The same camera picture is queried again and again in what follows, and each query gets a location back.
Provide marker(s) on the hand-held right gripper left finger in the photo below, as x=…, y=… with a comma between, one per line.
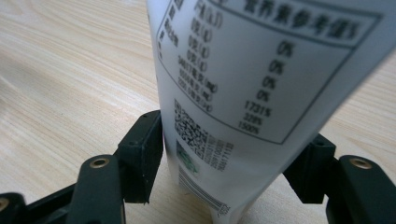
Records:
x=141, y=155

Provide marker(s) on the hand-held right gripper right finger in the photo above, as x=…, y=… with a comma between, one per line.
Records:
x=314, y=168

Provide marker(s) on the white and blue pouch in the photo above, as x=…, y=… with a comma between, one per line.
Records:
x=249, y=77

